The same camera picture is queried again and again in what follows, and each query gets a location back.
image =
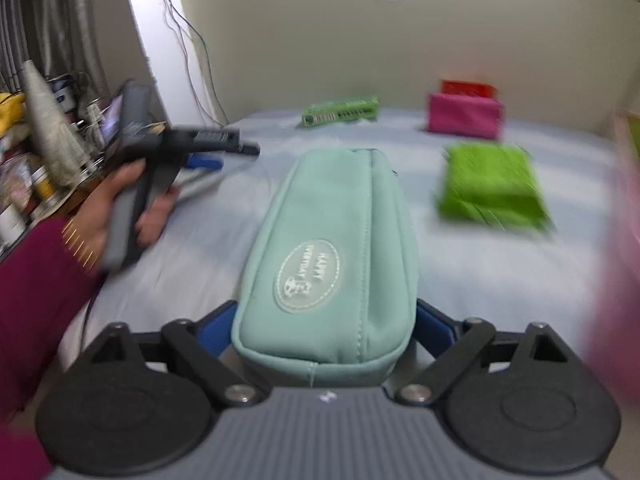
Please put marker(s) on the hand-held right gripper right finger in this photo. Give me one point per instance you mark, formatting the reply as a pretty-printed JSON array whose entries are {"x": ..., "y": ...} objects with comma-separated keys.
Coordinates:
[{"x": 434, "y": 327}]

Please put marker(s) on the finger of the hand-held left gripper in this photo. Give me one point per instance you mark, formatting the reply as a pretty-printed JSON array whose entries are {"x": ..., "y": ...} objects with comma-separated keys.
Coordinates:
[
  {"x": 248, "y": 149},
  {"x": 205, "y": 162}
]

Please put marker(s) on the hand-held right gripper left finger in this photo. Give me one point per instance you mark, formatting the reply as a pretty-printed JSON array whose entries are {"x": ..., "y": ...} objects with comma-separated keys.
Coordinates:
[{"x": 219, "y": 327}]

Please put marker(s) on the teal pencil pouch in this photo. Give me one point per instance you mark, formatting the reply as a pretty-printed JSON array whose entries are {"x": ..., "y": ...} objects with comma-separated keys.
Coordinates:
[{"x": 325, "y": 210}]

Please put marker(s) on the pink pouch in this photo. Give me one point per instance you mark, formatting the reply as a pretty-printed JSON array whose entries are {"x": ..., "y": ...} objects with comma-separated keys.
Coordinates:
[{"x": 465, "y": 115}]

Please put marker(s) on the person's left forearm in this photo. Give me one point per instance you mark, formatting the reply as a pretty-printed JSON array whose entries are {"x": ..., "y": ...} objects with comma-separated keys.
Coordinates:
[{"x": 35, "y": 310}]

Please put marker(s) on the person's left hand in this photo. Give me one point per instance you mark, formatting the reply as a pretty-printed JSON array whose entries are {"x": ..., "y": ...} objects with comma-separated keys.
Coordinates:
[{"x": 97, "y": 210}]

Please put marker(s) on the striped bed sheet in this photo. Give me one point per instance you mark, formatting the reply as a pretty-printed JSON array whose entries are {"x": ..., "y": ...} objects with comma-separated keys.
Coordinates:
[{"x": 200, "y": 240}]

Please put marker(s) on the grey thread cone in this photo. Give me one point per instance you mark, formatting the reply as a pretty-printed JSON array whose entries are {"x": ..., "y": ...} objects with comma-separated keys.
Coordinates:
[{"x": 47, "y": 120}]

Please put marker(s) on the green printed packet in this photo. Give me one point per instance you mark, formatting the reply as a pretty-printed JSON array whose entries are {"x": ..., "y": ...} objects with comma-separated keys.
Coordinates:
[{"x": 340, "y": 110}]

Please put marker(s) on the grey curtain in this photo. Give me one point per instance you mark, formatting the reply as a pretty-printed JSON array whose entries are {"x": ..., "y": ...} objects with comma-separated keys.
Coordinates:
[{"x": 55, "y": 20}]

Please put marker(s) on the gold bangles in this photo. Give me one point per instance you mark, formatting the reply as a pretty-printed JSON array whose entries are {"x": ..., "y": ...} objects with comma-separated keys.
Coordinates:
[{"x": 80, "y": 245}]

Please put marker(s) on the green pouch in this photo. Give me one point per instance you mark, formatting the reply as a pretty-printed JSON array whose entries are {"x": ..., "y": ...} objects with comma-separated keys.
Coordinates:
[{"x": 492, "y": 185}]

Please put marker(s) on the red box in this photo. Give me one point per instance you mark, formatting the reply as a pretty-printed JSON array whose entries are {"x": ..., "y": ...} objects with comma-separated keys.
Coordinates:
[{"x": 467, "y": 87}]

